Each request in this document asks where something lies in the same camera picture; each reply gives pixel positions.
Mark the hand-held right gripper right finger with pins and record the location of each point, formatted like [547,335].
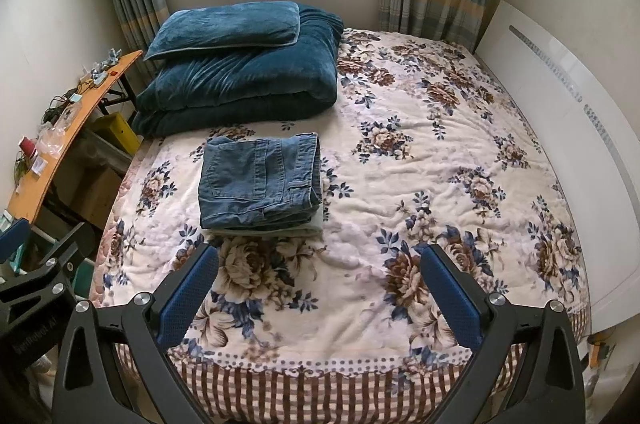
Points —
[452,299]

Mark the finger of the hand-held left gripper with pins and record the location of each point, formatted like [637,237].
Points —
[12,241]
[67,254]

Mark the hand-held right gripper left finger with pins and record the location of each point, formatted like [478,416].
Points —
[187,299]

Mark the blue denim pants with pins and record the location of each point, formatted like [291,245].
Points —
[250,179]

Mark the grey folded pants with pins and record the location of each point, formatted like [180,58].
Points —
[300,230]

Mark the cardboard box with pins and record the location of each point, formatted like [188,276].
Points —
[95,199]

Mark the red cup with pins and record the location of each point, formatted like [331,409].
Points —
[28,148]

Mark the wooden desk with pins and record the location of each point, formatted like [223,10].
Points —
[60,148]

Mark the clear plastic storage box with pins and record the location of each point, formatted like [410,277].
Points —
[105,153]

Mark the floral bed blanket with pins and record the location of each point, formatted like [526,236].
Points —
[425,184]

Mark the yellow box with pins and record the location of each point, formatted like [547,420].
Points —
[117,131]

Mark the white headboard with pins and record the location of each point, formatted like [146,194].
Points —
[575,128]

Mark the dark blue folded duvet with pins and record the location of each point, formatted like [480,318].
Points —
[240,88]

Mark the dark blue velvet pillow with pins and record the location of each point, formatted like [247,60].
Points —
[225,28]

